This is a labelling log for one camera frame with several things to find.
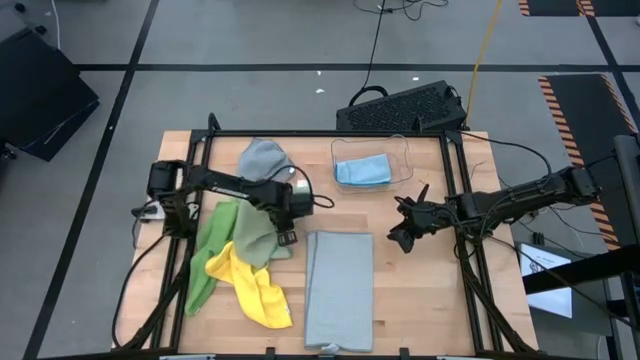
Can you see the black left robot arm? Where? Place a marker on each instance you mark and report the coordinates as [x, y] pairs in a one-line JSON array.
[[230, 182]]

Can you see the blue-grey towel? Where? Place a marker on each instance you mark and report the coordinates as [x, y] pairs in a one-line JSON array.
[[260, 160]]

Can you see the black equipment stand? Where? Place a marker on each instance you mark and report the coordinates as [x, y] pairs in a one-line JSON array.
[[627, 175]]

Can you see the light blue towel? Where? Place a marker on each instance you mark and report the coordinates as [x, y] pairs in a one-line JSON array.
[[362, 170]]

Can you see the black metal table frame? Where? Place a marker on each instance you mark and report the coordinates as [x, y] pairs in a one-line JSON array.
[[300, 133]]

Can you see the silver metal bracket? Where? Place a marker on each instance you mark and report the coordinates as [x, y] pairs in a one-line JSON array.
[[150, 210]]

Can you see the pale green towel, teal trim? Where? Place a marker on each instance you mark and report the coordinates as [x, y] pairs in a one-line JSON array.
[[252, 235]]

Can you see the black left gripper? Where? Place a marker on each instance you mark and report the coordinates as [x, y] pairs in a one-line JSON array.
[[290, 212]]

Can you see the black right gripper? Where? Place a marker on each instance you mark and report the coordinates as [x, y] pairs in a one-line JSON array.
[[425, 217]]

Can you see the yellow towel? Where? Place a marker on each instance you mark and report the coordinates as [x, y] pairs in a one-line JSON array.
[[260, 300]]

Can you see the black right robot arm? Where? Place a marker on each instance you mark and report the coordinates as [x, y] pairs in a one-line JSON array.
[[525, 195]]

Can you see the white printed sheet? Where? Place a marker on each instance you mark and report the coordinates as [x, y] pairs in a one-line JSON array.
[[550, 300]]

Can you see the clear plastic bin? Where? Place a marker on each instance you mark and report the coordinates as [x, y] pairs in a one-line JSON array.
[[400, 145]]

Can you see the bright green towel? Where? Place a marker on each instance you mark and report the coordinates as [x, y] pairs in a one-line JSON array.
[[210, 245]]

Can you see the black hazard-striped floor mat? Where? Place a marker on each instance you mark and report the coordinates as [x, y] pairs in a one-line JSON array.
[[580, 115], [555, 6]]

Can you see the light grey waffle towel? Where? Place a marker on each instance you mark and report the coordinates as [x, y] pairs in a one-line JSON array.
[[340, 290]]

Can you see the black perforated computer case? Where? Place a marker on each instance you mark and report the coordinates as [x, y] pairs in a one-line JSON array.
[[400, 107]]

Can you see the black cart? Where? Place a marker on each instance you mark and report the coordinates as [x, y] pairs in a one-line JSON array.
[[40, 100]]

